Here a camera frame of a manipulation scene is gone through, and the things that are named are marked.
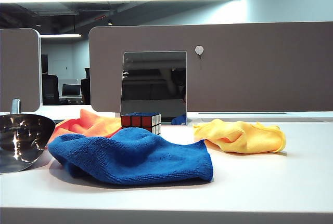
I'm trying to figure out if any narrow brown desk partition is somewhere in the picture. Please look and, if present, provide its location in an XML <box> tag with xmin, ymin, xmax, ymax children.
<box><xmin>0</xmin><ymin>28</ymin><xmax>42</xmax><ymax>113</ymax></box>

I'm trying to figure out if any blue microfiber rag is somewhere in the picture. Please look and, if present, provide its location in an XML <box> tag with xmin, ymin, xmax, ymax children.
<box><xmin>48</xmin><ymin>127</ymin><xmax>214</xmax><ymax>186</ymax></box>

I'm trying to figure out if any wide brown desk partition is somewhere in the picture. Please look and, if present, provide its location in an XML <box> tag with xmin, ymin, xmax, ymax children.
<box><xmin>88</xmin><ymin>21</ymin><xmax>333</xmax><ymax>113</ymax></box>

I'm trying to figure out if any yellow microfiber rag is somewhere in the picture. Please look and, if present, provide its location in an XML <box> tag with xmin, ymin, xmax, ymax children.
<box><xmin>193</xmin><ymin>118</ymin><xmax>287</xmax><ymax>154</ymax></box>

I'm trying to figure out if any black computer monitor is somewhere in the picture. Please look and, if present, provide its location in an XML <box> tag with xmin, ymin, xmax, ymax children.
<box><xmin>61</xmin><ymin>84</ymin><xmax>83</xmax><ymax>97</ymax></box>

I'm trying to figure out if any short ceiling light strip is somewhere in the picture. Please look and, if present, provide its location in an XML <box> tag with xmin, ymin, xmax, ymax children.
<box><xmin>40</xmin><ymin>34</ymin><xmax>82</xmax><ymax>38</ymax></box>

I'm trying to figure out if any Rubik's cube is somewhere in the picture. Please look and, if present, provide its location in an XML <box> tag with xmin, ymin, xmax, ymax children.
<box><xmin>121</xmin><ymin>112</ymin><xmax>162</xmax><ymax>135</ymax></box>

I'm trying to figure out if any black office chair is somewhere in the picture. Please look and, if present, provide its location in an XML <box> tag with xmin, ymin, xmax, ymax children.
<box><xmin>42</xmin><ymin>74</ymin><xmax>60</xmax><ymax>106</ymax></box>

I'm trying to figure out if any square tabletop mirror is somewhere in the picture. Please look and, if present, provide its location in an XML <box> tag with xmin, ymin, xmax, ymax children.
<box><xmin>120</xmin><ymin>50</ymin><xmax>188</xmax><ymax>127</ymax></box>

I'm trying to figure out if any orange microfiber rag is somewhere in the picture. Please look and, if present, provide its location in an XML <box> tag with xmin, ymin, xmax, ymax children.
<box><xmin>48</xmin><ymin>109</ymin><xmax>122</xmax><ymax>144</ymax></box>

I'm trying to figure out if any stainless steel bowl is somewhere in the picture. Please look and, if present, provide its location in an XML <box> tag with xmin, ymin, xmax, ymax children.
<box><xmin>0</xmin><ymin>98</ymin><xmax>56</xmax><ymax>175</ymax></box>

